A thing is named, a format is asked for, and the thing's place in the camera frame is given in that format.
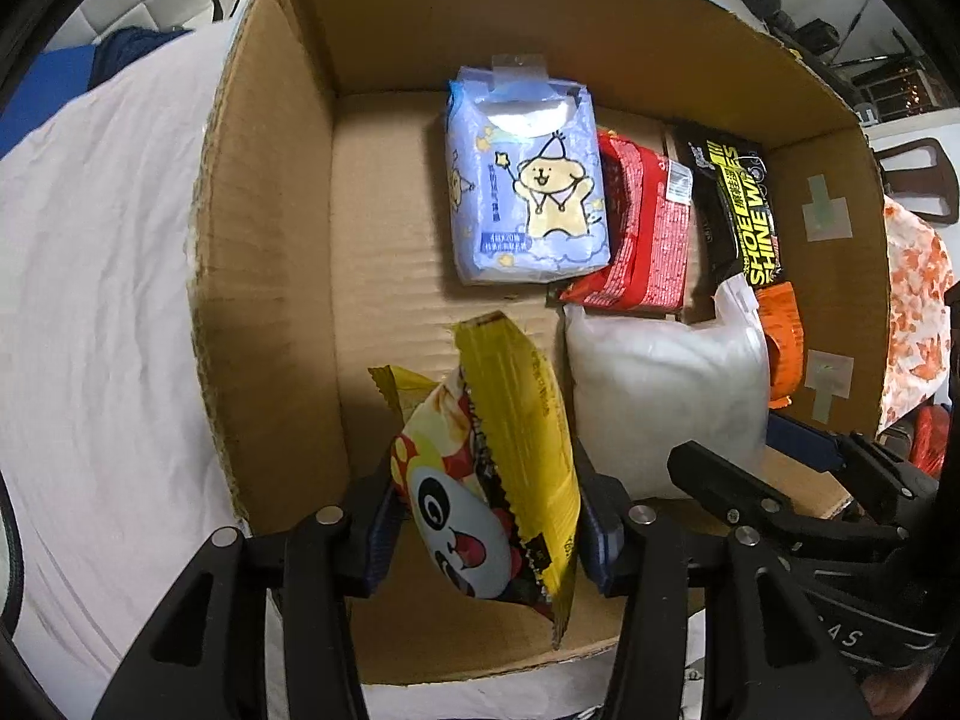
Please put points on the black speaker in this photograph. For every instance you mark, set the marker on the black speaker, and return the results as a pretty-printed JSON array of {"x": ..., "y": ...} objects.
[{"x": 817, "y": 36}]

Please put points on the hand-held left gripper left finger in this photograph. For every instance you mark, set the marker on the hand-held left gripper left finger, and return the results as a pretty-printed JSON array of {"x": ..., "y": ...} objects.
[{"x": 379, "y": 540}]

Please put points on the dark blue cloth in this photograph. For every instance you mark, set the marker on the dark blue cloth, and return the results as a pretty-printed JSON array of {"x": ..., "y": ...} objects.
[{"x": 142, "y": 49}]

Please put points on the black wipes packet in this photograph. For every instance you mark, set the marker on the black wipes packet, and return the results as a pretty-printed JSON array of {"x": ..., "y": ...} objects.
[{"x": 742, "y": 202}]

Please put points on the cardboard box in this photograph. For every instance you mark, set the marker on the cardboard box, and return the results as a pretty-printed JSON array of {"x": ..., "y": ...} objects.
[{"x": 390, "y": 187}]

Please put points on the brown wooden chair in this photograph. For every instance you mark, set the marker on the brown wooden chair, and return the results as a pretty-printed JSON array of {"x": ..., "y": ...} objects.
[{"x": 922, "y": 172}]

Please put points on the orange packet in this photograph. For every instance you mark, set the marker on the orange packet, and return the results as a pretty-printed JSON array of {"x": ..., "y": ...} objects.
[{"x": 784, "y": 345}]

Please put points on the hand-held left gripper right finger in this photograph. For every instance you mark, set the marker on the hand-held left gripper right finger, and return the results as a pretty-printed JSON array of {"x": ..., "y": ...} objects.
[{"x": 600, "y": 540}]

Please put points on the red packet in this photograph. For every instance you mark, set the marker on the red packet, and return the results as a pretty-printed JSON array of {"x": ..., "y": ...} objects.
[{"x": 652, "y": 240}]

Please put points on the orange floral cloth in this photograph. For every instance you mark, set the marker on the orange floral cloth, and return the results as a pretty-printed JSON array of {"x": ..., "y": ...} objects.
[{"x": 919, "y": 300}]

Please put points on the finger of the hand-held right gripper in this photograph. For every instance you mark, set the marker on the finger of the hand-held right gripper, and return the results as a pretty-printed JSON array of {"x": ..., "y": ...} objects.
[
  {"x": 877, "y": 465},
  {"x": 720, "y": 480}
]

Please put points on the light grey sheet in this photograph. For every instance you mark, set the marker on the light grey sheet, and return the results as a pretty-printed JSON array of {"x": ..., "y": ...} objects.
[{"x": 97, "y": 315}]

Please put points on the blue cartoon tissue pack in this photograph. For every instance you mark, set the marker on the blue cartoon tissue pack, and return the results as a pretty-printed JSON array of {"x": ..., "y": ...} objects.
[{"x": 525, "y": 195}]

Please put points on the yellow snack packet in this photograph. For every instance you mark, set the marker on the yellow snack packet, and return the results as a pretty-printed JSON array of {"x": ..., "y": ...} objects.
[{"x": 495, "y": 435}]

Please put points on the red bag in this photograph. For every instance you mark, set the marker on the red bag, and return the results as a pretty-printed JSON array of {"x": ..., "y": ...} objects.
[{"x": 930, "y": 439}]

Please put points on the blue mat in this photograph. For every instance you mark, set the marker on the blue mat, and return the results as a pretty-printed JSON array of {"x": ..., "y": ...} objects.
[{"x": 45, "y": 90}]

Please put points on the white tissue pack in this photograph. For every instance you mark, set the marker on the white tissue pack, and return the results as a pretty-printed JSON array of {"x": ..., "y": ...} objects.
[{"x": 660, "y": 390}]

